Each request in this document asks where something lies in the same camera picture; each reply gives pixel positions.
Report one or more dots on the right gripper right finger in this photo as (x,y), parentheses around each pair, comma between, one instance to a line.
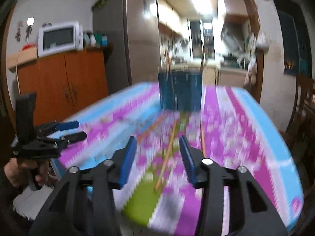
(251,211)

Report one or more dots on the wooden chopstick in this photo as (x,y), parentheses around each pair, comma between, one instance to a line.
(153,126)
(203,144)
(166,157)

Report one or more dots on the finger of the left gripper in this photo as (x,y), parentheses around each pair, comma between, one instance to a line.
(67,125)
(76,137)

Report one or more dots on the silver brown refrigerator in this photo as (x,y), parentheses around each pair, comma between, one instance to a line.
(131,27)

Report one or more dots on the floral purple tablecloth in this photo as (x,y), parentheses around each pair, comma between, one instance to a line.
(226,162)

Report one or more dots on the blue perforated utensil holder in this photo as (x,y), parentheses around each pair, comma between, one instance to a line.
(180,90)

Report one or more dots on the dark framed window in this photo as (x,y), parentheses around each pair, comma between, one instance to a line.
(296,42)

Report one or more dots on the range hood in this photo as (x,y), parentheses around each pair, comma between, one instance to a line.
(232,36)

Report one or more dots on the orange wooden cabinet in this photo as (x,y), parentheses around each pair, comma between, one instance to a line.
(65,83)

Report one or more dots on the person's left hand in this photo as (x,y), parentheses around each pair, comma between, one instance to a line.
(16,171)

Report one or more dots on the wooden chair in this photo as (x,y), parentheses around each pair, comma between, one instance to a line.
(302,110)

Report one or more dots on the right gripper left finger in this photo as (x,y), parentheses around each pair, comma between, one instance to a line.
(82,202)

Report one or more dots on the white microwave oven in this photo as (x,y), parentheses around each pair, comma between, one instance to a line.
(59,38)

